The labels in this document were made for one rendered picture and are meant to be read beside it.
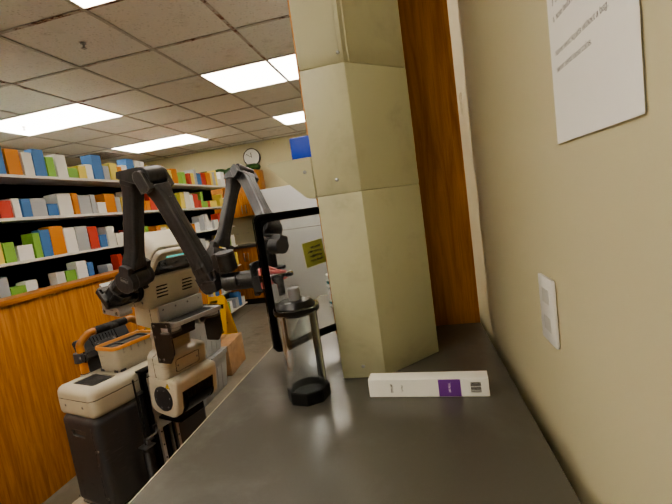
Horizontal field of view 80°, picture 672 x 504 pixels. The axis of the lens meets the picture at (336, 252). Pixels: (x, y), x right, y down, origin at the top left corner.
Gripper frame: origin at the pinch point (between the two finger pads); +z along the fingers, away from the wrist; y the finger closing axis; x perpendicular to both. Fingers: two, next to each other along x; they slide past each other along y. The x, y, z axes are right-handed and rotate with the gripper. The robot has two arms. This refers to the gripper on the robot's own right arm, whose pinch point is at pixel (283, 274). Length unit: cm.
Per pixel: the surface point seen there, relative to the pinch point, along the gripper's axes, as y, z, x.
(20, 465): -89, -179, 44
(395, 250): 4.2, 35.4, -12.2
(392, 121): 37, 39, -9
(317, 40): 57, 25, -18
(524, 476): -27, 52, -55
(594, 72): 27, 62, -66
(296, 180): 25.6, 14.3, -18.4
